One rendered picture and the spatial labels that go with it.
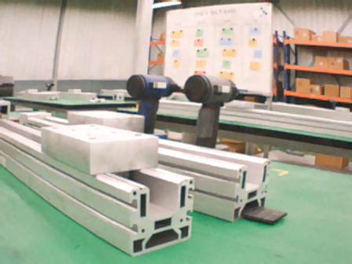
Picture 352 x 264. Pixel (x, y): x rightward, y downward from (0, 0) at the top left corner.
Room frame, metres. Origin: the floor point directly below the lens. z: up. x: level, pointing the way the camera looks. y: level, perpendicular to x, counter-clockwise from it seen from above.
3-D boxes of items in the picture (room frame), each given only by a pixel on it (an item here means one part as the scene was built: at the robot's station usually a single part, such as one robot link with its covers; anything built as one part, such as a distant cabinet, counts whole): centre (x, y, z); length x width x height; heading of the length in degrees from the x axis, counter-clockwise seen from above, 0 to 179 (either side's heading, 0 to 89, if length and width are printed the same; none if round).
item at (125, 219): (0.69, 0.30, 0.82); 0.80 x 0.10 x 0.09; 46
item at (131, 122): (0.82, 0.16, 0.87); 0.16 x 0.11 x 0.07; 46
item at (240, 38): (4.03, -0.39, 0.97); 1.50 x 0.50 x 1.95; 46
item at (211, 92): (0.83, -0.09, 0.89); 0.20 x 0.08 x 0.22; 144
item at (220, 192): (0.82, 0.16, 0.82); 0.80 x 0.10 x 0.09; 46
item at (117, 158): (0.51, 0.12, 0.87); 0.16 x 0.11 x 0.07; 46
